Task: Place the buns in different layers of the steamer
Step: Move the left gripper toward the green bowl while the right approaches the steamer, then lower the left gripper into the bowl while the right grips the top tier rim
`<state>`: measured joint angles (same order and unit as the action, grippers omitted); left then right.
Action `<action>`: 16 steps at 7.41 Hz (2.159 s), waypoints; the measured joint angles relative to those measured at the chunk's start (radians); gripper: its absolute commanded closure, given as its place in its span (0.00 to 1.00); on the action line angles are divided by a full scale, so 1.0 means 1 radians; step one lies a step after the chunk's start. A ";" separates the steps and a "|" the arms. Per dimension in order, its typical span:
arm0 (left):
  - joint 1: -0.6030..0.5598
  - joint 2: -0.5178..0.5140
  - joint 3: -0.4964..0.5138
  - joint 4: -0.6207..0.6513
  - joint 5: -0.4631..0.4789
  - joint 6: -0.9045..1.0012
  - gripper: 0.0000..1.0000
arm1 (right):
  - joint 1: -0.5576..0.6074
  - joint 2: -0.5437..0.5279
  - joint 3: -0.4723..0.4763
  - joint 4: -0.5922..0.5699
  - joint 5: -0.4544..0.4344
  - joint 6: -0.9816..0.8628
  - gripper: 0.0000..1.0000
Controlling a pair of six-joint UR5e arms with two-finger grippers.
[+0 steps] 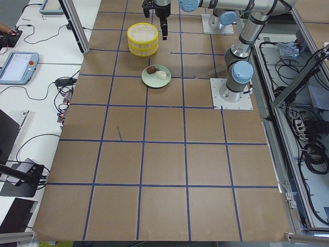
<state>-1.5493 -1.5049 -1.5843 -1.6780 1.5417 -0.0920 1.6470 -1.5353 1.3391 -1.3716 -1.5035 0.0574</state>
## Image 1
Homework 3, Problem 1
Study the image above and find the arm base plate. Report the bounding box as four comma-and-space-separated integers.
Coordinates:
201, 11, 237, 36
210, 78, 253, 111

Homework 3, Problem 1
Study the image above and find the yellow steamer layer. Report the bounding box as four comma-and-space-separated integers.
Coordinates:
129, 43, 158, 57
127, 23, 158, 45

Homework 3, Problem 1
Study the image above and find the far teach pendant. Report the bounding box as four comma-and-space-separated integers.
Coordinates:
39, 0, 64, 15

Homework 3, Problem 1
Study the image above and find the white keyboard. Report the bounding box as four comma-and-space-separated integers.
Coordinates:
8, 110, 32, 131

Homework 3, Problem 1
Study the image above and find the black camera stand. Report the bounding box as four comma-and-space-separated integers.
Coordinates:
1, 158, 45, 198

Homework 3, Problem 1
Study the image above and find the aluminium frame post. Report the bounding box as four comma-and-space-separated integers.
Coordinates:
59, 0, 90, 55

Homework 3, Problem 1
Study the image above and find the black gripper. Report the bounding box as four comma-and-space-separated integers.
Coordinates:
142, 0, 171, 41

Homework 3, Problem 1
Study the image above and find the teach pendant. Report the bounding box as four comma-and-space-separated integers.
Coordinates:
39, 0, 64, 15
1, 51, 39, 85

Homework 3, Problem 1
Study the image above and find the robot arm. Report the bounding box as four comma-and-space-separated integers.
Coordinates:
179, 1, 278, 103
142, 1, 236, 37

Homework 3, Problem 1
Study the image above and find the near teach pendant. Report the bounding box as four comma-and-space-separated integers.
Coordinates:
1, 51, 39, 85

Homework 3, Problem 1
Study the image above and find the black cable bundle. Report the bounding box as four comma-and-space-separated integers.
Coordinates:
295, 102, 329, 175

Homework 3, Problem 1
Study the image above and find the light green plate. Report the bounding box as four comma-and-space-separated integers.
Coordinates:
141, 65, 171, 89

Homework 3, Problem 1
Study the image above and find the black power adapter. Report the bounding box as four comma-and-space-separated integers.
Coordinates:
54, 78, 77, 87

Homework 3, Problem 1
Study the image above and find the aluminium cable tray frame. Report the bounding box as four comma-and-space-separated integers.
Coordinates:
253, 1, 328, 246

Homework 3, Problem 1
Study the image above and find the white steamed bun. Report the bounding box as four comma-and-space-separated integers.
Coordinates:
156, 70, 167, 80

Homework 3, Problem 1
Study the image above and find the brown bun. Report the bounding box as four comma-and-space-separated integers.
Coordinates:
146, 66, 156, 75

